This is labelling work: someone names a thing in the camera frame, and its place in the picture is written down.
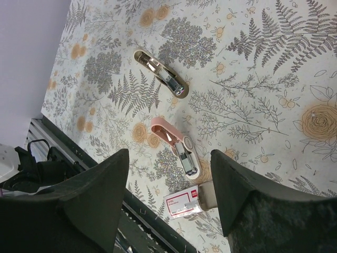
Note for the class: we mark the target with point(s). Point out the red white staple box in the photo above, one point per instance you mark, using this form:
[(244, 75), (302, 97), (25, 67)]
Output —
[(175, 203)]

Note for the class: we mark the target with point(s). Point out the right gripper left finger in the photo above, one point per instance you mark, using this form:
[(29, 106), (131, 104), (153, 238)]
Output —
[(43, 223)]

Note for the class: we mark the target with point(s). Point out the cardboard staple box tray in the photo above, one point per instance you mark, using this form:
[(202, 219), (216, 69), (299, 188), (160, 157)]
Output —
[(206, 196)]

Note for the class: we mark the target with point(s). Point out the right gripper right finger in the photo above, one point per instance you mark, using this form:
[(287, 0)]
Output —
[(260, 215)]

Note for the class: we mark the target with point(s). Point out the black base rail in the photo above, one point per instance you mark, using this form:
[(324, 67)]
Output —
[(104, 203)]

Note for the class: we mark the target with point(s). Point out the floral table mat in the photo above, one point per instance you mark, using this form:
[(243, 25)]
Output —
[(262, 89)]

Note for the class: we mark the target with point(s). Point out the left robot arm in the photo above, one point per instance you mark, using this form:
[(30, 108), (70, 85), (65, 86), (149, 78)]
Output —
[(31, 175)]

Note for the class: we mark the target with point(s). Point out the grey staple strip in tray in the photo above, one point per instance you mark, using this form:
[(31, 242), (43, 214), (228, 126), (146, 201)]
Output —
[(192, 205)]

